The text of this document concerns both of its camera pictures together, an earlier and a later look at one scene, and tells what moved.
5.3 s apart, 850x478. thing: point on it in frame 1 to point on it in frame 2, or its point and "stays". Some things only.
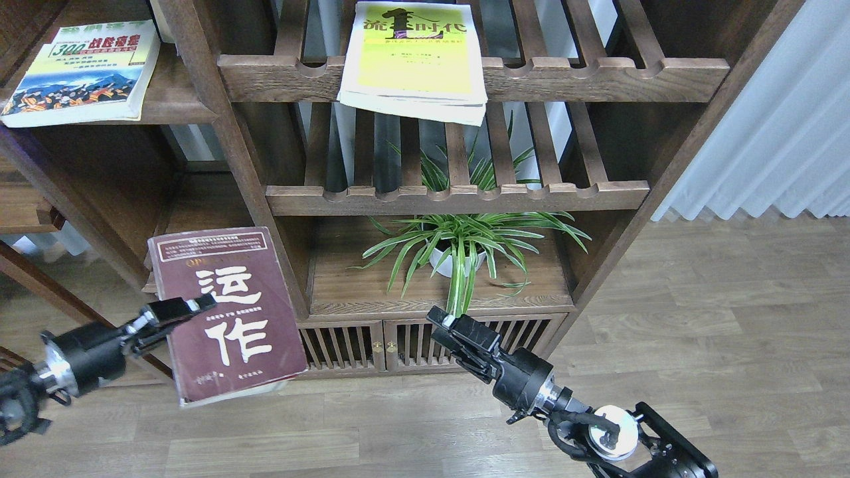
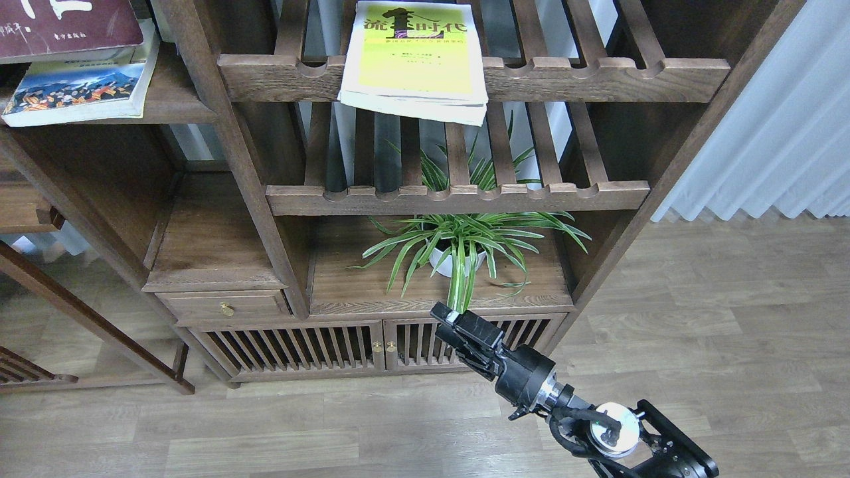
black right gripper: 470,343 stays
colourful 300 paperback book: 93,72 stays
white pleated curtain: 785,139 stays
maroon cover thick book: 250,341 to 32,30
